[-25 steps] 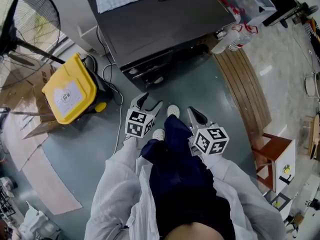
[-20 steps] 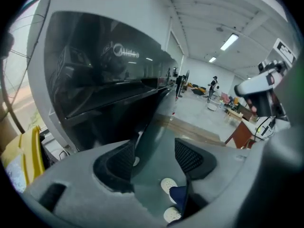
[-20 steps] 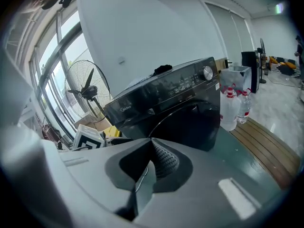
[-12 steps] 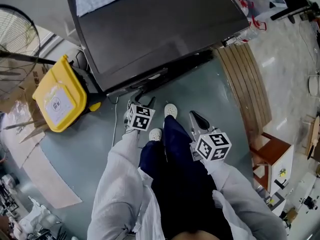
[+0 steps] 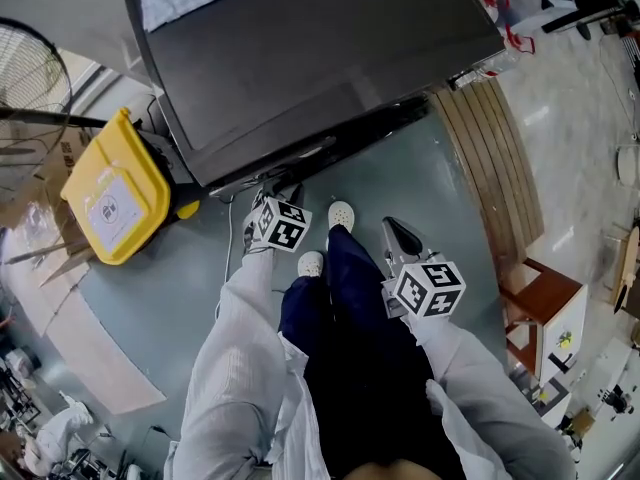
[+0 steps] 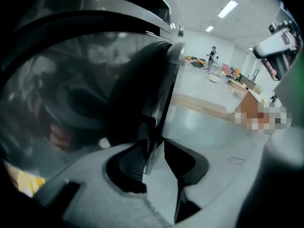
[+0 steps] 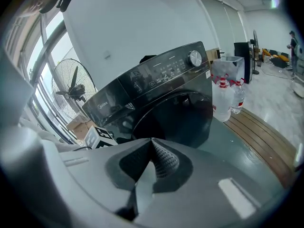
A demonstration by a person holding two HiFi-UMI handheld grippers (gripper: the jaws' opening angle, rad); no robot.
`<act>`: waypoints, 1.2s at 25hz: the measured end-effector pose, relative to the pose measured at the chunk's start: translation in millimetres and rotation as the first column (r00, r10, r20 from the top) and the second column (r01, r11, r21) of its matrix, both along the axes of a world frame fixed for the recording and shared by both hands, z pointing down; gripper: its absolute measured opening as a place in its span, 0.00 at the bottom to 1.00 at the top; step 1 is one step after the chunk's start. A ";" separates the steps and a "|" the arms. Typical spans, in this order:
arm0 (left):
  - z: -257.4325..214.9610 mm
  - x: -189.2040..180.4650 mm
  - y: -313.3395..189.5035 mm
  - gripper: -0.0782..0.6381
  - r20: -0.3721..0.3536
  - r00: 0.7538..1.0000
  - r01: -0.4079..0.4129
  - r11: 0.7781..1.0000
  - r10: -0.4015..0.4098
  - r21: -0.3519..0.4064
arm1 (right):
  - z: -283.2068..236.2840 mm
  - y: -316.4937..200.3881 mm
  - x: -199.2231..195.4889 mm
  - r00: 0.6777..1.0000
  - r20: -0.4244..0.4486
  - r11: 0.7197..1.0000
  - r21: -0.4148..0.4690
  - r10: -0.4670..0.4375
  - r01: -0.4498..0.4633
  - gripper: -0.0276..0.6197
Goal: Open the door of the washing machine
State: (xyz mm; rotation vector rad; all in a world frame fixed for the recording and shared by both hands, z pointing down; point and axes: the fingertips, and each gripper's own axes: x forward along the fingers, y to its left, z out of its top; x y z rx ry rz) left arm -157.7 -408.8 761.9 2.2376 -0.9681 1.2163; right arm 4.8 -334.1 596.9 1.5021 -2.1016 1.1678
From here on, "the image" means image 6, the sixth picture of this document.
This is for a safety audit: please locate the red-brown cabinet with white panel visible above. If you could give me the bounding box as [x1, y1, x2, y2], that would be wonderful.
[234, 88, 263, 128]

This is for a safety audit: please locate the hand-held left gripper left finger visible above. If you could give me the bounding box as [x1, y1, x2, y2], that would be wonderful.
[33, 138, 172, 228]

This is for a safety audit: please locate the wooden floor platform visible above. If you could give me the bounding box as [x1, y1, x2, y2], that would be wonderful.
[170, 93, 230, 121]

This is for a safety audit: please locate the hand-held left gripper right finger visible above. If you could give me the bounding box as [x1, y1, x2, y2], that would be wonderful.
[163, 138, 269, 224]

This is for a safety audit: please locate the round white basket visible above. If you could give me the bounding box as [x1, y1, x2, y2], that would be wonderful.
[208, 71, 221, 83]

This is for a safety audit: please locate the pink red chair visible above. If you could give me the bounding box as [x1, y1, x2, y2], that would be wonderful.
[220, 63, 241, 78]

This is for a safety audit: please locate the orange striped sofa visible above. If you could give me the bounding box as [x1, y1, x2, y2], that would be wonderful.
[184, 55, 206, 69]

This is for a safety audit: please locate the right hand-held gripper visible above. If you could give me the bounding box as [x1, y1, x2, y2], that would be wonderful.
[252, 20, 304, 81]

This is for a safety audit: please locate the person's right hand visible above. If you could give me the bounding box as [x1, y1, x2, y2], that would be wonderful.
[260, 57, 279, 81]

